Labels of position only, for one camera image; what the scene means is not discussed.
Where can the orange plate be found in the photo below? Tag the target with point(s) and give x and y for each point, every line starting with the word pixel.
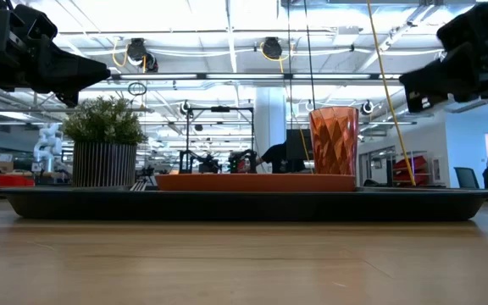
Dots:
pixel 248 183

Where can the orange faceted cup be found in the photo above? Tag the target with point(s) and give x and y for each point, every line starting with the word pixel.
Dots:
pixel 333 144

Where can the blue office chair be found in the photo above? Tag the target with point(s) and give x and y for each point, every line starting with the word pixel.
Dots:
pixel 466 178

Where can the black robot station frame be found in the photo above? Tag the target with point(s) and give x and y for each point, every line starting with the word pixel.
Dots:
pixel 220 109

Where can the red storage bin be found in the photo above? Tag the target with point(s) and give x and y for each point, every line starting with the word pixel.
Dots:
pixel 15 181

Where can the white pillar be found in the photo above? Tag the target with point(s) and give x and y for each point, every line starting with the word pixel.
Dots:
pixel 269 123

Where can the black plastic tray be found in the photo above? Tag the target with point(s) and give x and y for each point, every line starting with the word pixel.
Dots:
pixel 227 205

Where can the potted plant in striped pot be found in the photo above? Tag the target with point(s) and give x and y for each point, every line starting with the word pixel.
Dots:
pixel 100 169

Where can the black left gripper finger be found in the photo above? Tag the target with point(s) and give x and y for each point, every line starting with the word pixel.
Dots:
pixel 70 97
pixel 70 74

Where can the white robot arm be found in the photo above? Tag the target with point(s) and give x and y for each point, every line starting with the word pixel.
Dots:
pixel 49 140

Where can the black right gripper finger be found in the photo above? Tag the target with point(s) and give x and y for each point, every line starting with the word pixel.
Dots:
pixel 419 103
pixel 443 76

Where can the red shelf rack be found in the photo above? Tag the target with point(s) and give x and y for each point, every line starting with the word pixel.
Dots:
pixel 413 165

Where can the black monitor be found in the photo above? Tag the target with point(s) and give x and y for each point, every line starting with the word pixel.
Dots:
pixel 297 144

